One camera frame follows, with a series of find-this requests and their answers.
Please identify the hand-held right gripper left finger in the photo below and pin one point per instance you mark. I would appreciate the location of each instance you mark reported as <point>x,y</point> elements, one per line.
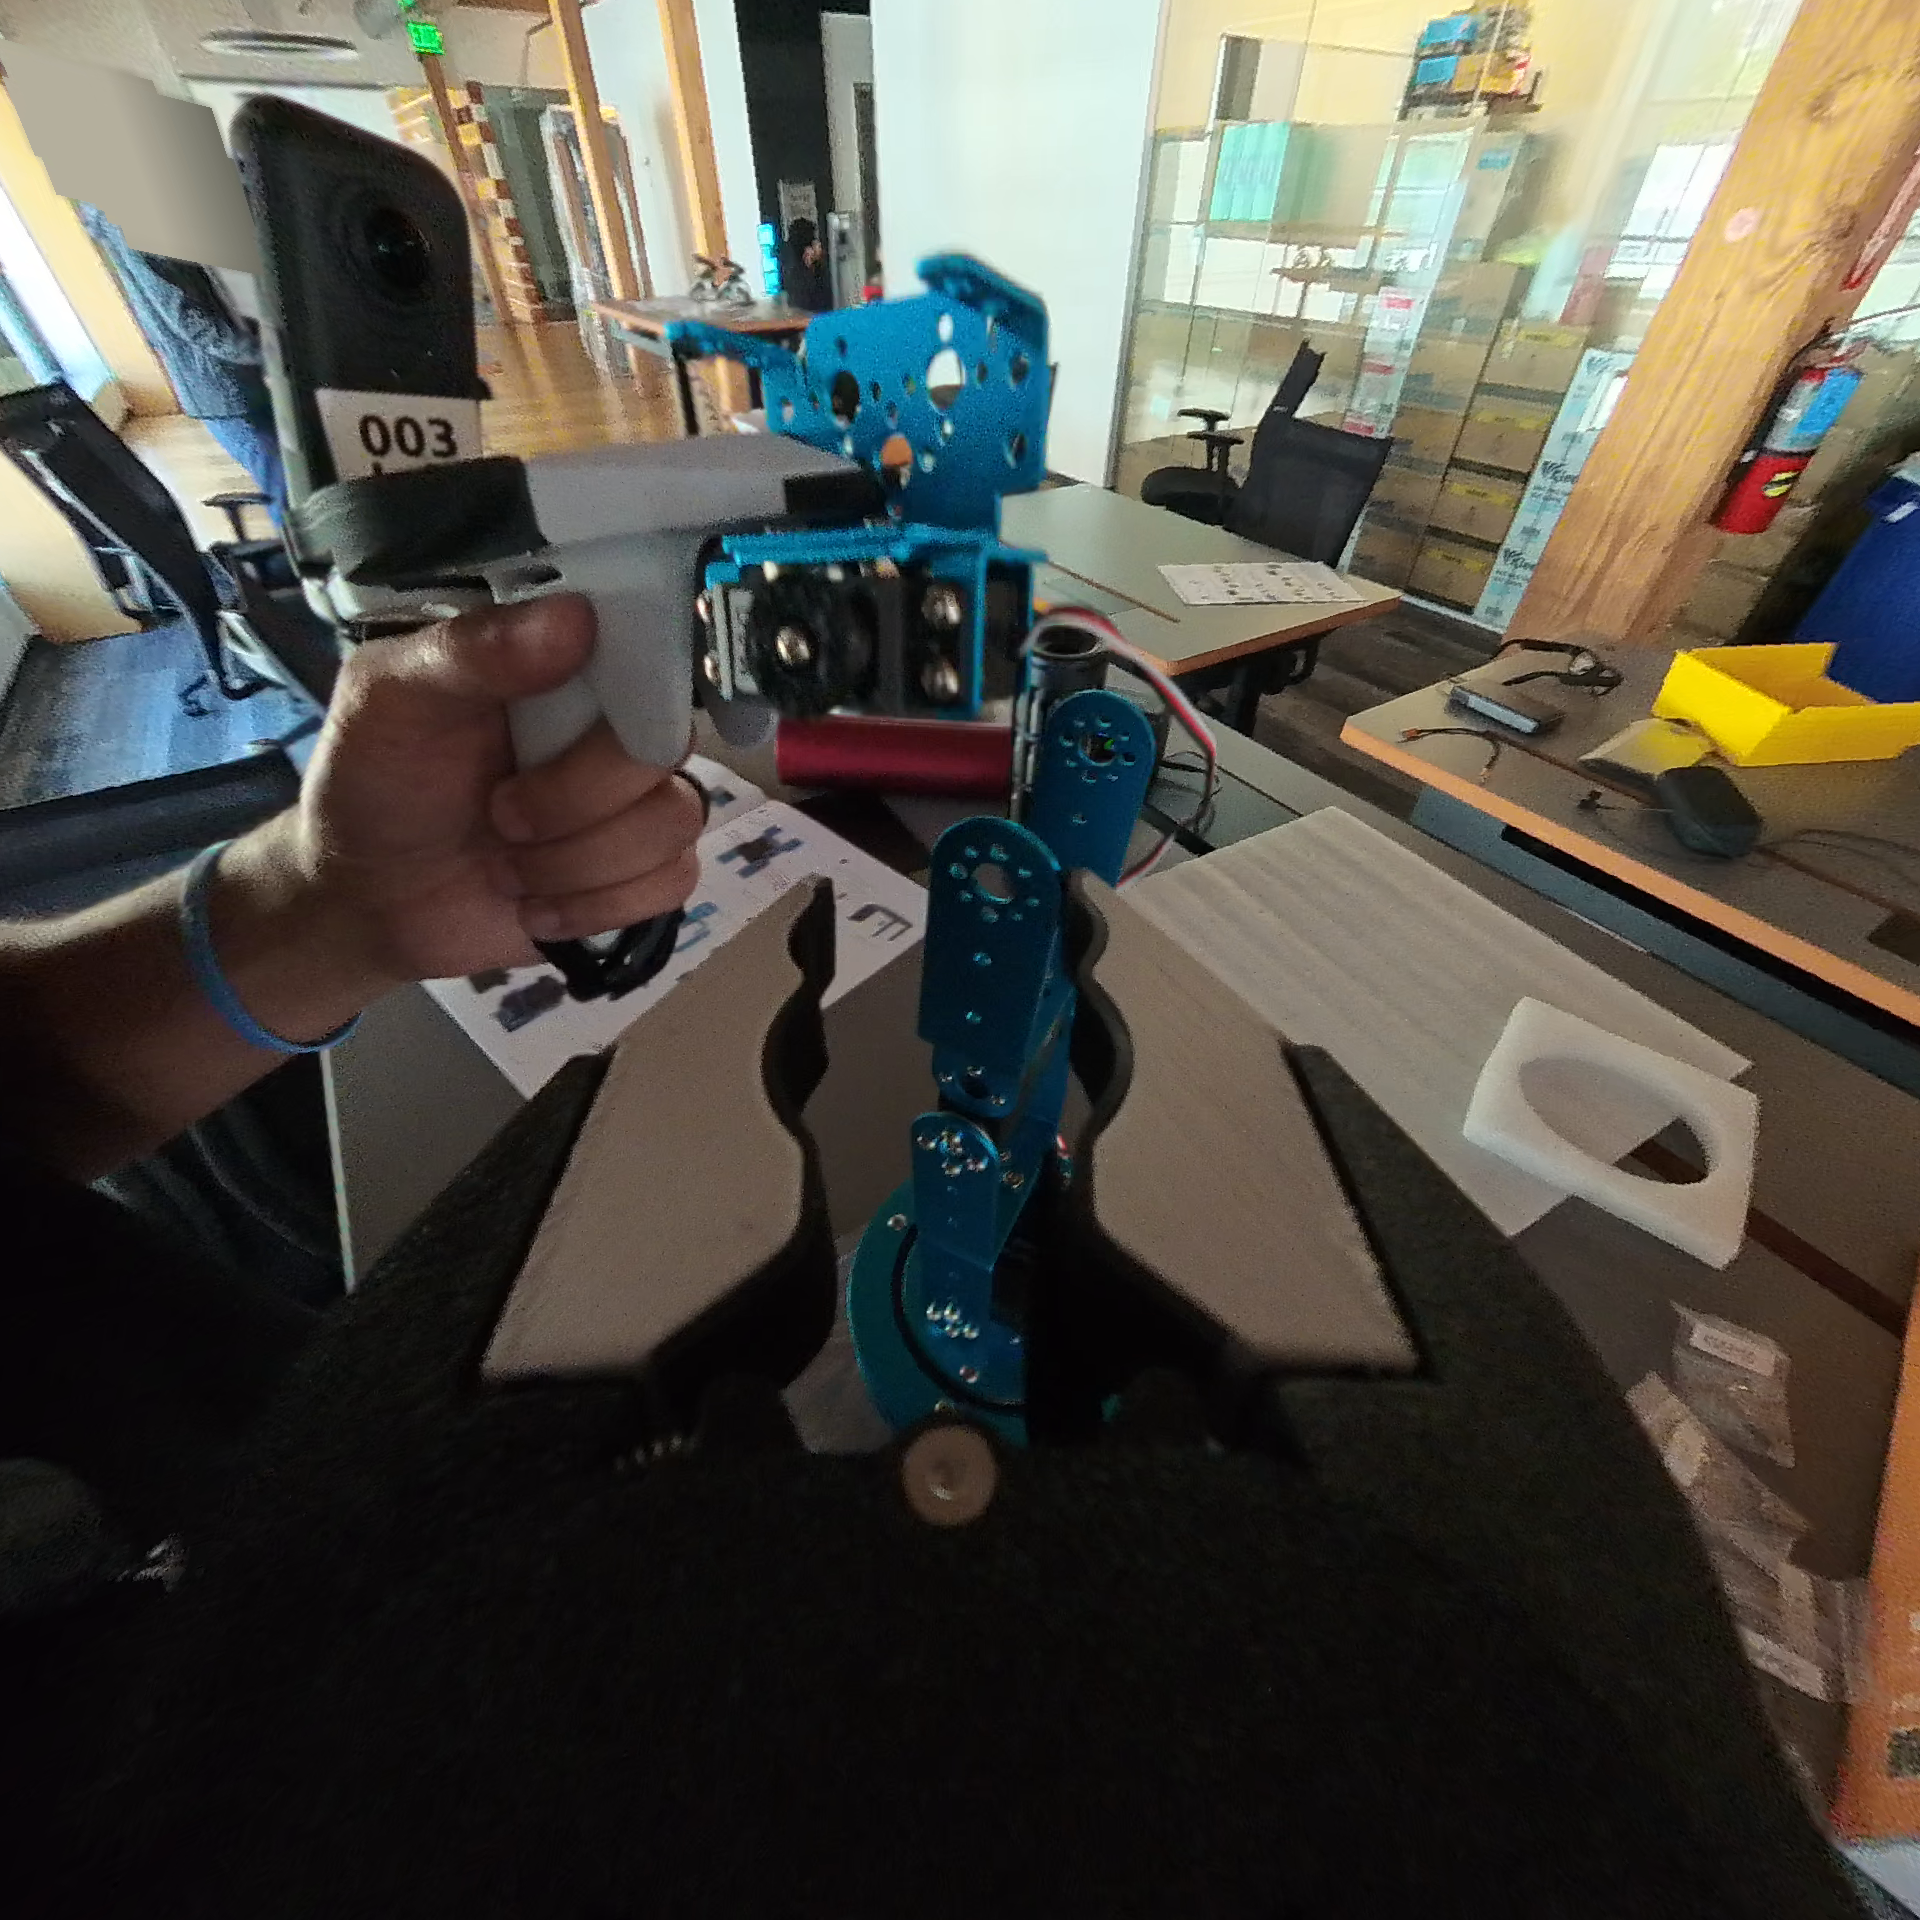
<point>673,1200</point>

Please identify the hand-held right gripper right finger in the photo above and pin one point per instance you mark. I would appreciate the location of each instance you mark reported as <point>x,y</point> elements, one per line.
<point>1245,1200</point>

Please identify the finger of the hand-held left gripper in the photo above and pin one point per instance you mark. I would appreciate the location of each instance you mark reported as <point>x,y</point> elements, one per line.
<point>673,495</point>

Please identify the cluttered background desk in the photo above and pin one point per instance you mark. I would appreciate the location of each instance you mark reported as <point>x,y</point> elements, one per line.
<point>707,325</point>

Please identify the dark grey desk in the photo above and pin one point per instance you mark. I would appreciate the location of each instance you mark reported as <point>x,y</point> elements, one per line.
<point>1620,1321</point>

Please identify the grey desk with orange edge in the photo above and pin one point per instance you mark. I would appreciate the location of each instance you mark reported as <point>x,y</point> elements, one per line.
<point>1141,557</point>

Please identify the neighbouring grey desk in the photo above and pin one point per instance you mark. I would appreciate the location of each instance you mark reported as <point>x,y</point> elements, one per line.
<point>1649,887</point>

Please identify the person's left hand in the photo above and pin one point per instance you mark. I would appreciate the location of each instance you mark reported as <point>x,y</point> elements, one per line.
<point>406,812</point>

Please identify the white foam piece with hole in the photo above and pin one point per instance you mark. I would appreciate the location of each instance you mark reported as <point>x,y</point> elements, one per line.
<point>1499,1112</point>

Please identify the white foam sheet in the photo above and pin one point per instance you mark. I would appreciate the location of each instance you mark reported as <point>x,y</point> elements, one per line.
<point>1349,932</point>

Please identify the dark red tube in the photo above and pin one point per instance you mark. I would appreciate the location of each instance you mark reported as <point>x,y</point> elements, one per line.
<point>886,751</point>

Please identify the printed assembly manual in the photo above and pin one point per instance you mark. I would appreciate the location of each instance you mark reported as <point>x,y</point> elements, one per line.
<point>782,868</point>

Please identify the black cylindrical bottle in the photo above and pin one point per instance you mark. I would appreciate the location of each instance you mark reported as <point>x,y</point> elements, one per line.
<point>1059,661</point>

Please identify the blue wristband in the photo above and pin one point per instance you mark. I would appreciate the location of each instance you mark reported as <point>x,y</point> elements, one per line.
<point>211,960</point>

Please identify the group of small parts bags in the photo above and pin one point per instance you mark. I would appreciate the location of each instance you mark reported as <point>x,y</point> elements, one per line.
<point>1742,1471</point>

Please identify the loose printed sheet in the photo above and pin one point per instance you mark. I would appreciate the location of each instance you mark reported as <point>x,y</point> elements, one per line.
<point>1262,581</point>

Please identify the black computer mouse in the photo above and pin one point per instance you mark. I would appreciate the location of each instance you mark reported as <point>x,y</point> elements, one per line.
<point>1705,812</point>

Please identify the black mesh office chair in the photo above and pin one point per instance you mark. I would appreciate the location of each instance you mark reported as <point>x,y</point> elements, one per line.
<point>1305,482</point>

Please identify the yellow plastic bin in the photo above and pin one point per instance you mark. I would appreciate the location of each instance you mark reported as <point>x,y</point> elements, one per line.
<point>1770,705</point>

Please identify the orange and white cardboard box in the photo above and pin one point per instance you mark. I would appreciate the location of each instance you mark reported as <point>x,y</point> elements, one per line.
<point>1881,1651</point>

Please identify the stacked cardboard boxes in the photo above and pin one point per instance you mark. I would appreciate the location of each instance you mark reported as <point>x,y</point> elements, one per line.
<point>1483,452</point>

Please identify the blue barrel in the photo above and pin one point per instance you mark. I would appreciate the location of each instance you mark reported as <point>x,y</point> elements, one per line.
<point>1870,599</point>

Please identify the red fire extinguisher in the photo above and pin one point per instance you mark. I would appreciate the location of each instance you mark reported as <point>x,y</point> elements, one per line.
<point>1777,443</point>

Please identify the wooden pillar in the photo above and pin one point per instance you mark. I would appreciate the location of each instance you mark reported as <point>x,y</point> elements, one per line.
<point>1724,300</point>

